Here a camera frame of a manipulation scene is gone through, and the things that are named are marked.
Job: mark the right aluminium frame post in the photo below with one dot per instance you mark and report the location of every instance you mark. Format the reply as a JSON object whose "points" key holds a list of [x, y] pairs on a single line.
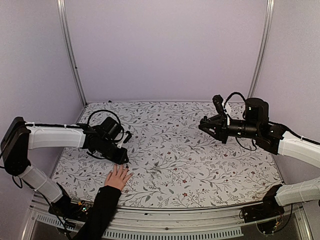
{"points": [[270, 4]]}

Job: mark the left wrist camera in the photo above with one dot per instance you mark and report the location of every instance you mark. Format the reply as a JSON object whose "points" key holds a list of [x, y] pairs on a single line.
{"points": [[126, 137]]}

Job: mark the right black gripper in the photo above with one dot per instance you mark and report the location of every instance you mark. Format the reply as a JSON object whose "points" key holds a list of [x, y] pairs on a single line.
{"points": [[221, 129]]}

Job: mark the floral patterned table mat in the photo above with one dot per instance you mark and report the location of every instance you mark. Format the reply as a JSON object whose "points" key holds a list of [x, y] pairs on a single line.
{"points": [[175, 165]]}

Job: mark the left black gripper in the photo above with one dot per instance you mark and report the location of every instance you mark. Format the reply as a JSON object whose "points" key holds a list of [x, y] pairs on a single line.
{"points": [[120, 158]]}

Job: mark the aluminium frame post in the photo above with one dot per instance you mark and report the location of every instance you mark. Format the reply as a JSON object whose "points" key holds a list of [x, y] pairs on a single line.
{"points": [[62, 13], [270, 4]]}

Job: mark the black sleeved forearm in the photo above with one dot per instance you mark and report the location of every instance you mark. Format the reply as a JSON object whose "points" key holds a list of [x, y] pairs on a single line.
{"points": [[102, 212]]}

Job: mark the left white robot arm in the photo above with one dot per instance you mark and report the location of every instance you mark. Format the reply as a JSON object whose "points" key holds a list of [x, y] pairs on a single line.
{"points": [[103, 142]]}

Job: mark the person's bare hand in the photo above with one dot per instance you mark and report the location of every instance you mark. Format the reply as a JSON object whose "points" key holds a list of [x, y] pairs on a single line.
{"points": [[118, 177]]}

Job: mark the left aluminium frame post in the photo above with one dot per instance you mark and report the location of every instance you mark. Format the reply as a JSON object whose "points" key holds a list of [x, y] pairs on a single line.
{"points": [[62, 13]]}

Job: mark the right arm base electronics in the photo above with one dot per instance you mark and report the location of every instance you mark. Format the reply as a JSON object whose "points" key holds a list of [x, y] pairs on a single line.
{"points": [[269, 208]]}

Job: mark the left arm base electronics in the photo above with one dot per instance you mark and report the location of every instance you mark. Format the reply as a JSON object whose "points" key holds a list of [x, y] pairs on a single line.
{"points": [[65, 209]]}

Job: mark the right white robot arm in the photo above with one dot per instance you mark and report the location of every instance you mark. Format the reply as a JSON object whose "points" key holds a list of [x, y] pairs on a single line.
{"points": [[272, 137]]}

